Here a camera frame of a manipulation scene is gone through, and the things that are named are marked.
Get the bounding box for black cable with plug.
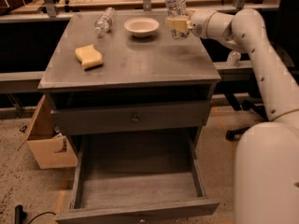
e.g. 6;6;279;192
14;204;58;224

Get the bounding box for small pump dispenser bottle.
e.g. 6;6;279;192
226;50;241;67

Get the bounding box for yellow sponge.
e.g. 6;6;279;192
75;45;104;70

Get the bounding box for lying clear plastic bottle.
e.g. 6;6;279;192
94;7;115;37

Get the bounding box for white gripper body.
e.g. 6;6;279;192
191;10;216;38

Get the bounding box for black office chair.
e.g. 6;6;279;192
224;91;268;141

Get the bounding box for white paper bowl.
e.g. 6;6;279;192
124;17;160;38

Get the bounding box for grey metal rail shelf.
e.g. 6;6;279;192
0;61;252;94

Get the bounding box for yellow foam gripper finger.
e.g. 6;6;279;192
165;16;192;33

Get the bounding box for cardboard box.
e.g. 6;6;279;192
18;95;78;169

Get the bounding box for open grey lower drawer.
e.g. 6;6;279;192
57;129;220;224

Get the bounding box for clear plastic water bottle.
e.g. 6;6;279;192
164;0;191;40

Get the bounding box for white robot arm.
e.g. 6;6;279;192
165;8;299;224

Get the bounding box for grey wooden drawer cabinet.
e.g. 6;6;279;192
37;9;221;224

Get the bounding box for closed grey upper drawer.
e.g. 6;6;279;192
51;101;210;135

